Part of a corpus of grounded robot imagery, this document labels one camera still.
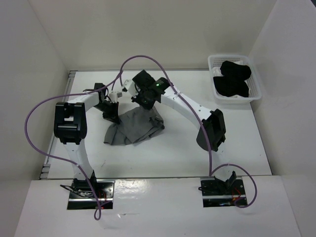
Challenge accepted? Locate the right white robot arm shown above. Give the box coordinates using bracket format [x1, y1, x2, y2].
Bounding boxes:
[124, 70, 226, 175]

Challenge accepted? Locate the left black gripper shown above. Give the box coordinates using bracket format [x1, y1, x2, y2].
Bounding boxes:
[93, 101, 119, 124]

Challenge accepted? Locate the grey pleated skirt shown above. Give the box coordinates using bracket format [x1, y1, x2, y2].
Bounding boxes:
[104, 106, 165, 146]

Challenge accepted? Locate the aluminium table edge rail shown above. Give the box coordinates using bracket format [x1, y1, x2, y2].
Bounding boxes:
[39, 71, 77, 180]

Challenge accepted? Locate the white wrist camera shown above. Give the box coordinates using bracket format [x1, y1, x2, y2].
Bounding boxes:
[108, 91, 122, 103]
[122, 79, 138, 97]

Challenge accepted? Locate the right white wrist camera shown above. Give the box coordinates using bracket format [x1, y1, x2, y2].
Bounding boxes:
[122, 79, 138, 97]

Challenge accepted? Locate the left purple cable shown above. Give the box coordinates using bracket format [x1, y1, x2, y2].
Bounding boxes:
[25, 70, 124, 220]

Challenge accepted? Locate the purple cable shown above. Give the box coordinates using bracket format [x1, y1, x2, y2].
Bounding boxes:
[25, 70, 124, 220]
[119, 55, 258, 208]

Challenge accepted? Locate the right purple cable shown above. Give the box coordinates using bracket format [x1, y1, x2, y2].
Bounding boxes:
[119, 55, 258, 208]

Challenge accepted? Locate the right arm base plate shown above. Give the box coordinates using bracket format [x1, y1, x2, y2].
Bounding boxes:
[198, 178, 248, 207]

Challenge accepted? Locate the black skirt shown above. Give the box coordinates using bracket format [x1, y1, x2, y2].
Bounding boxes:
[212, 61, 252, 98]

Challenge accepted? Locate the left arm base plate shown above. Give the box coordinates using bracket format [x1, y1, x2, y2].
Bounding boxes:
[67, 179, 115, 210]

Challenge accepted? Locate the white plastic basket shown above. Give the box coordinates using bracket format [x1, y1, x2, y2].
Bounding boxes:
[207, 54, 262, 104]

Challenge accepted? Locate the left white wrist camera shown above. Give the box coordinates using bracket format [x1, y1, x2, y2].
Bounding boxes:
[108, 91, 122, 103]

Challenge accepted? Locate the white garment in basket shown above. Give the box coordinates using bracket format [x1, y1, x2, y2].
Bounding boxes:
[211, 60, 252, 99]

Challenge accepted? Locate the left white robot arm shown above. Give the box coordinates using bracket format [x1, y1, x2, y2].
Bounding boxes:
[54, 83, 122, 198]

